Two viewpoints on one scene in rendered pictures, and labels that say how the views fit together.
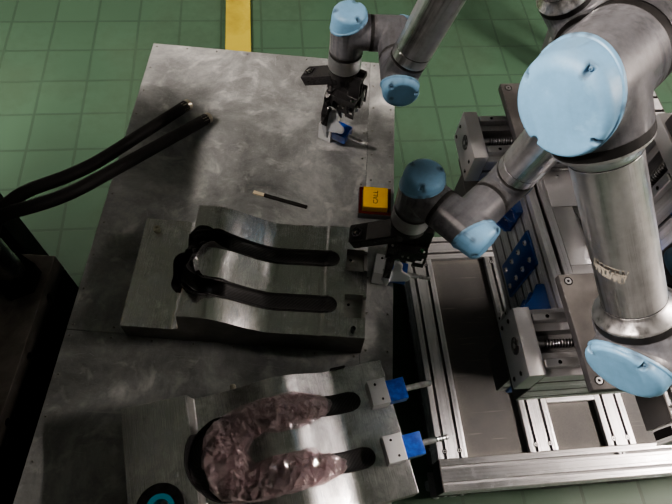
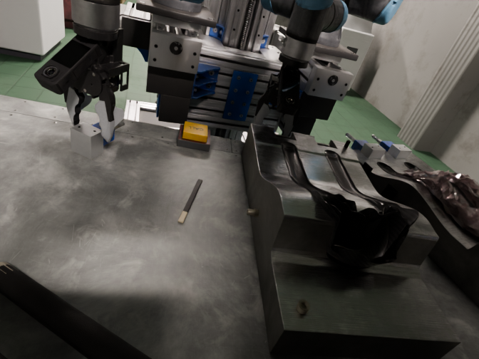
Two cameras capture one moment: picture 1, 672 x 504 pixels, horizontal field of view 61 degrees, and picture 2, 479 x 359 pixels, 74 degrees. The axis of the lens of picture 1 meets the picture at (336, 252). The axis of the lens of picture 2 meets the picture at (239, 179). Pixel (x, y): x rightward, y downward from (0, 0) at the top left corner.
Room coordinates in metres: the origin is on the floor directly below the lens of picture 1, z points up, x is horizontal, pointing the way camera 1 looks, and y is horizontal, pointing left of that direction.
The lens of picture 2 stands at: (0.80, 0.64, 1.20)
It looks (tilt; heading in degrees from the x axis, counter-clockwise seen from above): 34 degrees down; 259
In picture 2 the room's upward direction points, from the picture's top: 17 degrees clockwise
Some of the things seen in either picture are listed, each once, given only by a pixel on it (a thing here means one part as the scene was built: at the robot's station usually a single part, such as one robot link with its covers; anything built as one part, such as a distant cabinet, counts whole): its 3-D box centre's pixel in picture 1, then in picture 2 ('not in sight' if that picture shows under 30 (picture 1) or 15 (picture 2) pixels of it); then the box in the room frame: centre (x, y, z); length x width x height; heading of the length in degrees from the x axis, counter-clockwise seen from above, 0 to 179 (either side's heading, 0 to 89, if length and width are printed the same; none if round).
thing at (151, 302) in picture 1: (250, 276); (325, 205); (0.54, 0.18, 0.87); 0.50 x 0.26 x 0.14; 93
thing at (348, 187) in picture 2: (255, 270); (338, 181); (0.53, 0.16, 0.92); 0.35 x 0.16 x 0.09; 93
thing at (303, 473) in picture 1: (271, 445); (458, 192); (0.19, 0.07, 0.90); 0.26 x 0.18 x 0.08; 110
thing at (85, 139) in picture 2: (344, 134); (102, 132); (1.00, 0.02, 0.83); 0.13 x 0.05 x 0.05; 68
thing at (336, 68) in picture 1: (345, 59); (94, 13); (1.01, 0.03, 1.07); 0.08 x 0.08 x 0.05
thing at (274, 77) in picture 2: (408, 236); (285, 81); (0.61, -0.14, 0.99); 0.09 x 0.08 x 0.12; 86
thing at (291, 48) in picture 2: (411, 213); (296, 48); (0.62, -0.13, 1.07); 0.08 x 0.08 x 0.05
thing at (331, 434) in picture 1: (271, 453); (450, 207); (0.19, 0.07, 0.85); 0.50 x 0.26 x 0.11; 110
